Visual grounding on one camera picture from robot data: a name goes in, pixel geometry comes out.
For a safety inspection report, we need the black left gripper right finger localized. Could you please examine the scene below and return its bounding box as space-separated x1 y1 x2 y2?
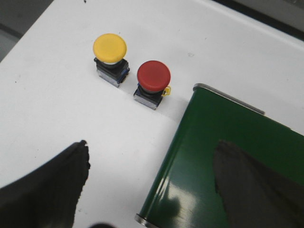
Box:
213 141 304 228

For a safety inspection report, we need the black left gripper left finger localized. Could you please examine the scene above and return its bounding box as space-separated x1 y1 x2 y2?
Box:
0 141 90 228

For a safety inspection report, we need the green conveyor belt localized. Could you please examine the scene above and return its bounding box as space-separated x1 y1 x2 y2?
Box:
135 85 304 228

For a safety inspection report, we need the red mushroom push button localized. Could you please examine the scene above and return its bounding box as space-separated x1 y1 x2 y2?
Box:
133 60 171 110

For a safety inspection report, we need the yellow mushroom push button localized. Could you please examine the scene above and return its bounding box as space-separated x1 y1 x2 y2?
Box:
93 33 130 87

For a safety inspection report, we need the aluminium conveyor frame rail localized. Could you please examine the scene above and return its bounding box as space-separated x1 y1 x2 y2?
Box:
134 83 293 228

